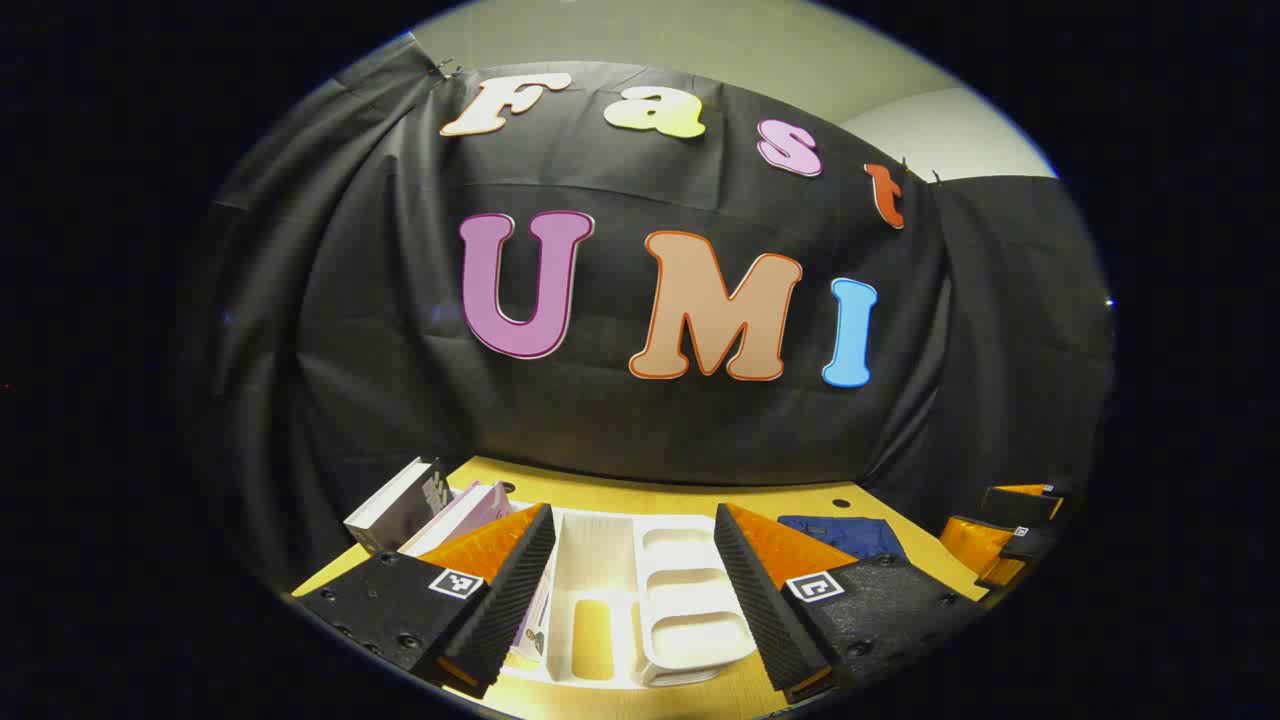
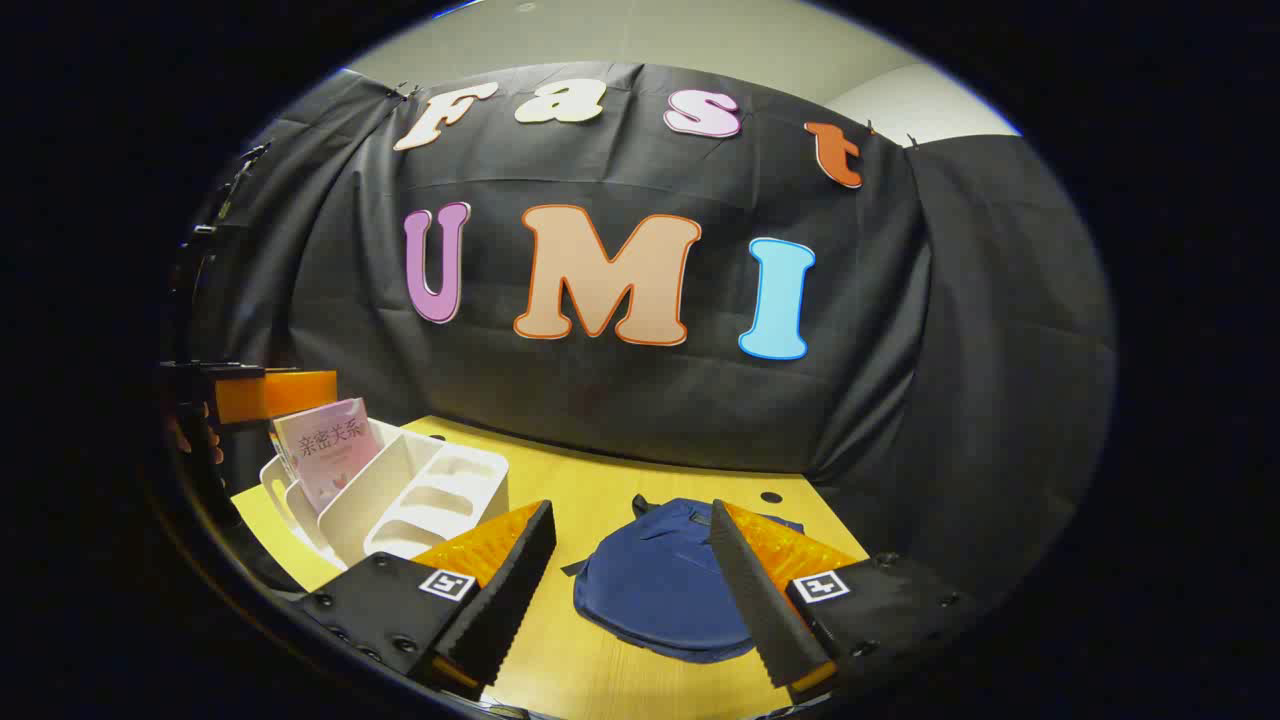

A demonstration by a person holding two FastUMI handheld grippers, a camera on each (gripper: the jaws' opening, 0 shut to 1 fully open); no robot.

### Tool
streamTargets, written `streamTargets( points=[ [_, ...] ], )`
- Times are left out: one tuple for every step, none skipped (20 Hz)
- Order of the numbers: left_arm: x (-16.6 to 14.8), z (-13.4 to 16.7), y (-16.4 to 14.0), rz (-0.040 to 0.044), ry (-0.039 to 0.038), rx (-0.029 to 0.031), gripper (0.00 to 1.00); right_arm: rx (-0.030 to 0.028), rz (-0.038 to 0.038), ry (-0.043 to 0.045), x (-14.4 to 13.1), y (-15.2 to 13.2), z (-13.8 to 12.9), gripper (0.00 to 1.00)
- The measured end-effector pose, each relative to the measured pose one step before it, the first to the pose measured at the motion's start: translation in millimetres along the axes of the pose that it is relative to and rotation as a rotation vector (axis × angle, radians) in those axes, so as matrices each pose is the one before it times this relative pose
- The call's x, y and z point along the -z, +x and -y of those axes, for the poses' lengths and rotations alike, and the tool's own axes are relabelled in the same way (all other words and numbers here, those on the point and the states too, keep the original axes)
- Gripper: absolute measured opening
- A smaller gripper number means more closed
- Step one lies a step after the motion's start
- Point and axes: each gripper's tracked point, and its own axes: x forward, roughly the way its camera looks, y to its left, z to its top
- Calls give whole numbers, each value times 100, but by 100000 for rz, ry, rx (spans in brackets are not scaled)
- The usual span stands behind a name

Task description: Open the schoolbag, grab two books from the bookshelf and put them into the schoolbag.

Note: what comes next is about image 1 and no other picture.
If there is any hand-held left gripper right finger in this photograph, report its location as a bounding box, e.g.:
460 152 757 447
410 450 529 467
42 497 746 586
714 503 991 704

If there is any pink cover book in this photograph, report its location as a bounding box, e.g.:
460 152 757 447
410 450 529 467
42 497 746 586
400 480 553 663

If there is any dark cover book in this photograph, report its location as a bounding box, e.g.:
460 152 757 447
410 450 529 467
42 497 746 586
343 457 456 554

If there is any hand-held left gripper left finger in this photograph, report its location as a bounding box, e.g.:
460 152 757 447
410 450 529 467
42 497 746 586
295 503 557 699

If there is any white plastic bookshelf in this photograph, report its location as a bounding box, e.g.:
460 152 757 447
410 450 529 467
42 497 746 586
505 505 761 691

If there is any blue schoolbag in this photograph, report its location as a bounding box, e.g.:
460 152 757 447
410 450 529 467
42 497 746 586
778 515 906 563

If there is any black backdrop cloth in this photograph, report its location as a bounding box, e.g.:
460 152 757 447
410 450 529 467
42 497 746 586
195 35 1116 591

